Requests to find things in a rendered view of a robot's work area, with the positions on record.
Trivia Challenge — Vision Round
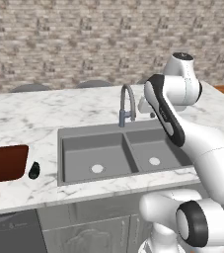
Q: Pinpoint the pale cupboard door handle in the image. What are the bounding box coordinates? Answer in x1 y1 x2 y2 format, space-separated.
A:
121 219 127 245

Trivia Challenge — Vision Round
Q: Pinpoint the dark green avocado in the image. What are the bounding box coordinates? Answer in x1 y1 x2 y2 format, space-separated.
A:
28 160 41 181

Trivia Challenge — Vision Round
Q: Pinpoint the dark grey dishwasher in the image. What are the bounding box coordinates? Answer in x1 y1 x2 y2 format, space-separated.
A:
0 209 48 253

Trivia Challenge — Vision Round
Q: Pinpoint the grey curved sink faucet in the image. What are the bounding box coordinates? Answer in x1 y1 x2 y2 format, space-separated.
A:
117 83 138 128

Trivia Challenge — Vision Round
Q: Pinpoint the narrow pale grey cupboard door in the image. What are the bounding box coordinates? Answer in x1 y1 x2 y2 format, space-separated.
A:
127 212 155 253

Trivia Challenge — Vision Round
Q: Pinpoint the grey stool seat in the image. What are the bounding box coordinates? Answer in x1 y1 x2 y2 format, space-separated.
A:
9 83 52 94
135 77 150 85
75 79 114 89

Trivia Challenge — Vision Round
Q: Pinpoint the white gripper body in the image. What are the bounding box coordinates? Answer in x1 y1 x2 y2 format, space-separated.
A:
137 97 157 115

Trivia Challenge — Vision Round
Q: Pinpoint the grey double sink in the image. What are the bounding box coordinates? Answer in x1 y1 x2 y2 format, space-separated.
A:
56 119 196 188

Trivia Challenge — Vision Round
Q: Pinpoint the wide pale grey cupboard door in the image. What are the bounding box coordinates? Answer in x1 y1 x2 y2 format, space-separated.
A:
41 214 131 253

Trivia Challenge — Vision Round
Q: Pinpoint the dark red-brown tray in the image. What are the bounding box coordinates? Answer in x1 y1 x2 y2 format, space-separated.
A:
0 144 31 184

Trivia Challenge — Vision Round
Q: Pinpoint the pale grey cupboard panel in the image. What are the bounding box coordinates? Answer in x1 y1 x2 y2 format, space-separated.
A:
37 192 145 229

